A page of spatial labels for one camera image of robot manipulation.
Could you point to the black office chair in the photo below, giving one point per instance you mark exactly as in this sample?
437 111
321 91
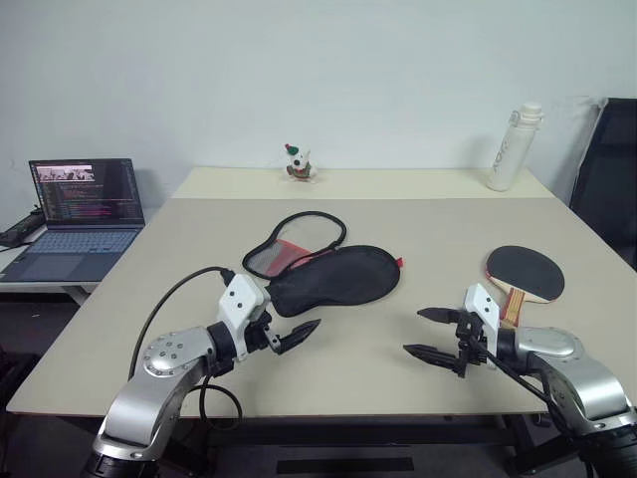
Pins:
612 174

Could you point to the white plush dog toy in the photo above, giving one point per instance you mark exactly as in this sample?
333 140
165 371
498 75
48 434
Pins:
300 164

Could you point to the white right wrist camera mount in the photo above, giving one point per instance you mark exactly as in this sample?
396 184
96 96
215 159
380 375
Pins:
478 299

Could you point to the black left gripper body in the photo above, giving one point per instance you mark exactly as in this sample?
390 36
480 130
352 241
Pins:
260 333

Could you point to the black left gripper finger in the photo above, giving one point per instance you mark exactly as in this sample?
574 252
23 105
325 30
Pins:
307 328
288 344

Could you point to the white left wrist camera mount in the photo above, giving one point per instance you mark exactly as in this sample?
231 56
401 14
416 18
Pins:
241 299

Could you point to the black table frame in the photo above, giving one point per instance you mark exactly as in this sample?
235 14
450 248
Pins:
348 438

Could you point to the black red paddle case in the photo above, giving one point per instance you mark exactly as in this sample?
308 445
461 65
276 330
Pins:
338 279

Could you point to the black power strip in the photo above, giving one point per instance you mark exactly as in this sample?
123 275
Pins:
20 229

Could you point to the black rubber table tennis paddle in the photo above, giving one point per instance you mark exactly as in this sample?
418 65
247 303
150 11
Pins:
527 271

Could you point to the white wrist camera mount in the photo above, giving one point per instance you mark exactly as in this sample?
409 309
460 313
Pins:
478 299
241 299

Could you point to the white side table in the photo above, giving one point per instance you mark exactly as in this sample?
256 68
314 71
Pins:
50 287

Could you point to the open grey laptop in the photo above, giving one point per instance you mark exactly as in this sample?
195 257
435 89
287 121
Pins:
84 189

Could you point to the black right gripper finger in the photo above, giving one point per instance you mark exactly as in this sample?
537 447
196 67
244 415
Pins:
440 315
430 354

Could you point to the white water bottle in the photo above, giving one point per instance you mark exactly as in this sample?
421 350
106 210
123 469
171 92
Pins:
507 154

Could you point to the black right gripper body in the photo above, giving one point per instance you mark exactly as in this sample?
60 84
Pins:
470 343

